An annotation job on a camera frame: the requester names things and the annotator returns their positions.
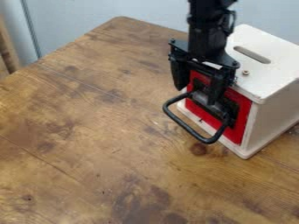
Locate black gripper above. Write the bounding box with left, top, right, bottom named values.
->
left=168, top=24, right=239, bottom=105

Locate black metal drawer handle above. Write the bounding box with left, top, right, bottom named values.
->
left=163, top=88, right=231, bottom=144

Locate red wooden drawer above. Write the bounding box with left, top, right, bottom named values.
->
left=184, top=71, right=253, bottom=145

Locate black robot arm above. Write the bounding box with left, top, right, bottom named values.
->
left=168, top=0, right=241, bottom=105

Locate white wooden box cabinet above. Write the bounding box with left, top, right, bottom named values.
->
left=175, top=24, right=299, bottom=160

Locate wooden post at left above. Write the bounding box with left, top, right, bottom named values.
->
left=0, top=15, right=20, bottom=79

